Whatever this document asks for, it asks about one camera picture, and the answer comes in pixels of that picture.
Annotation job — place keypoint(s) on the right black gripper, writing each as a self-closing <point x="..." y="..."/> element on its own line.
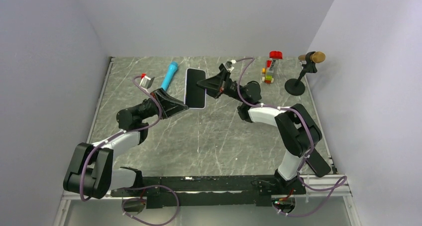
<point x="217" y="85"/>

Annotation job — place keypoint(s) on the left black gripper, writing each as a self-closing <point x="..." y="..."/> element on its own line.
<point x="169" y="106"/>

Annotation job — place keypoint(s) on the phone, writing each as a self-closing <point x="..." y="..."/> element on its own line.
<point x="195" y="96"/>

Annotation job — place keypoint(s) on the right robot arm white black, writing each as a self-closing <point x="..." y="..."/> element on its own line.
<point x="298" y="130"/>

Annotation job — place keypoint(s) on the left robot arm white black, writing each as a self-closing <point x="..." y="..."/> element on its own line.
<point x="91" y="173"/>

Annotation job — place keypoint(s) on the blue toy microphone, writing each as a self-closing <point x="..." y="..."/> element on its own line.
<point x="172" y="69"/>

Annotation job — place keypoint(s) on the colourful toy brick stack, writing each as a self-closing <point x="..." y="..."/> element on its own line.
<point x="268" y="71"/>

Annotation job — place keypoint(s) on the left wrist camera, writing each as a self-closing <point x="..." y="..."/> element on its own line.
<point x="146" y="81"/>

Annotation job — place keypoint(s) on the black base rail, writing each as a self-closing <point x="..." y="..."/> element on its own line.
<point x="258" y="190"/>

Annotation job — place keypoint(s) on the aluminium frame rail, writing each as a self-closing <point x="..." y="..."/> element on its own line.
<point x="327" y="181"/>

